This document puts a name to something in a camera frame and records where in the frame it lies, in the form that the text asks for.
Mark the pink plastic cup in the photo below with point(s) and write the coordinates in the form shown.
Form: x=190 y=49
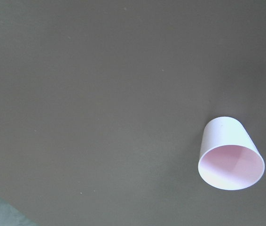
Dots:
x=228 y=159

